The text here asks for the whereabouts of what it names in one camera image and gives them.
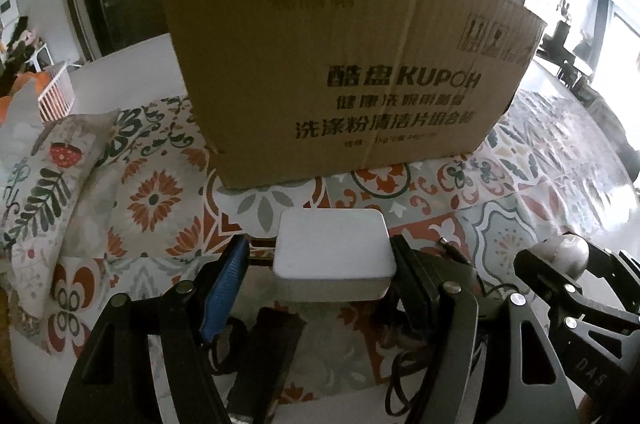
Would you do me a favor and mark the black charger with cable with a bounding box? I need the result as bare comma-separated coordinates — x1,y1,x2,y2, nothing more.
384,240,500,423

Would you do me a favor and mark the brown cardboard box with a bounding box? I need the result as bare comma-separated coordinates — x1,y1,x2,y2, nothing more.
164,0,546,189

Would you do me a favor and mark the white fruit basket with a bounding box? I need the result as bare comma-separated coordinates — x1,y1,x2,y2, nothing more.
32,62,75,123

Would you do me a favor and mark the black power adapter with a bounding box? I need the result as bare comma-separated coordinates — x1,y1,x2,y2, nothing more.
227,307,306,423

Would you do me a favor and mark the white square charger box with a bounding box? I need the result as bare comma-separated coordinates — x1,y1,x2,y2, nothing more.
272,208,396,303

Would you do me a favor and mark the patterned table runner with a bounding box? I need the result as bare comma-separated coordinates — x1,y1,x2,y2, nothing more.
1,90,639,420

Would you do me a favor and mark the orange fruit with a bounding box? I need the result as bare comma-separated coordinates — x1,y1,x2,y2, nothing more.
10,71,51,97

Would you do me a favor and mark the floral fabric tissue cover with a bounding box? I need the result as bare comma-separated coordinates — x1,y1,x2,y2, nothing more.
1,85,119,319

